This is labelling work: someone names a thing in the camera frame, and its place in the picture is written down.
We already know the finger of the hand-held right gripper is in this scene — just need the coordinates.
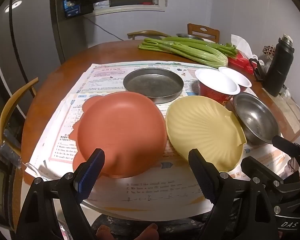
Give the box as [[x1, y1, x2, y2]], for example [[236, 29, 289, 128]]
[[272, 135, 300, 180], [241, 156, 300, 200]]

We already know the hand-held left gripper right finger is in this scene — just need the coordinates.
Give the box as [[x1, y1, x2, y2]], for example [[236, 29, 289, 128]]
[[188, 149, 278, 240]]

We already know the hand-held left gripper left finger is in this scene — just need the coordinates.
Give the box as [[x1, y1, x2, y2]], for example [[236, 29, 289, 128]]
[[16, 148, 106, 240]]

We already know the stainless steel bowl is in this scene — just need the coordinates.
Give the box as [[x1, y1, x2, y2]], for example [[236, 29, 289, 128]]
[[232, 92, 280, 145]]

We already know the yellow shell-shaped plate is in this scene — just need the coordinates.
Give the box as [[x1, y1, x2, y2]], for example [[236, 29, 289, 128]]
[[165, 95, 247, 173]]

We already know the orange shell-shaped plate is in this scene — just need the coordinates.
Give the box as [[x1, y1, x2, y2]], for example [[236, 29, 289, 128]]
[[72, 92, 168, 179]]

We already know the round metal pan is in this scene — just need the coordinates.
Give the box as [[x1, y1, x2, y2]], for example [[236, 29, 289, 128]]
[[123, 67, 185, 104]]

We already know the handwritten paper sheet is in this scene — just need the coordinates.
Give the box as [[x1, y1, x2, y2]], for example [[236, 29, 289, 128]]
[[272, 90, 300, 140]]

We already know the person's left foot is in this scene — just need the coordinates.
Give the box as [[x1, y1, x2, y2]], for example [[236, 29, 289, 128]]
[[97, 224, 117, 240]]

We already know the person's foot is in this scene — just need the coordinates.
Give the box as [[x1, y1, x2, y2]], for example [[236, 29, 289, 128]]
[[97, 224, 117, 240], [136, 223, 158, 240]]

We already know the dark floral cloth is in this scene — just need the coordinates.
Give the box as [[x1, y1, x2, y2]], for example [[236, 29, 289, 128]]
[[91, 214, 212, 240]]

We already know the black thermos bottle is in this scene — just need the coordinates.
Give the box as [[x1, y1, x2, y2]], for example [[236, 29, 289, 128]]
[[262, 35, 295, 97]]

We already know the person's right foot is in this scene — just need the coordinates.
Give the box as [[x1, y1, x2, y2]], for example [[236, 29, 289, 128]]
[[136, 223, 158, 240]]

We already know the red tissue pack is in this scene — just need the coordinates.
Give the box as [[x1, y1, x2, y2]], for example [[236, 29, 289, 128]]
[[227, 34, 260, 75]]

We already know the curved-back wooden chair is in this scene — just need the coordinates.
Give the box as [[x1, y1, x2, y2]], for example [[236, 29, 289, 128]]
[[127, 30, 171, 40], [0, 77, 39, 150]]

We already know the celery bunch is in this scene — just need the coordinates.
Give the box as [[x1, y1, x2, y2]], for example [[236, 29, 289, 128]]
[[162, 37, 238, 57], [138, 38, 228, 68]]

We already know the square-back wooden chair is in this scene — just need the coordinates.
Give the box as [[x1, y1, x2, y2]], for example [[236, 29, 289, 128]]
[[187, 23, 220, 43]]

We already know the steel pot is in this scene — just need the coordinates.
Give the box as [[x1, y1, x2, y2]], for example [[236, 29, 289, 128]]
[[176, 33, 205, 41]]

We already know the grey refrigerator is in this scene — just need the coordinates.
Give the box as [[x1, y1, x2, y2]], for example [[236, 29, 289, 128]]
[[0, 0, 65, 120]]

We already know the blue box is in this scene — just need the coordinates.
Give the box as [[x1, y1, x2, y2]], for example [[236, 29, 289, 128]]
[[62, 0, 82, 18]]

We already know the white box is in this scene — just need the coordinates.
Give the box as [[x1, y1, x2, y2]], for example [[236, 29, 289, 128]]
[[93, 1, 110, 10]]

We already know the black cable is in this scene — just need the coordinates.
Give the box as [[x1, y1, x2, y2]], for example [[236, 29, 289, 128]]
[[83, 14, 125, 41]]

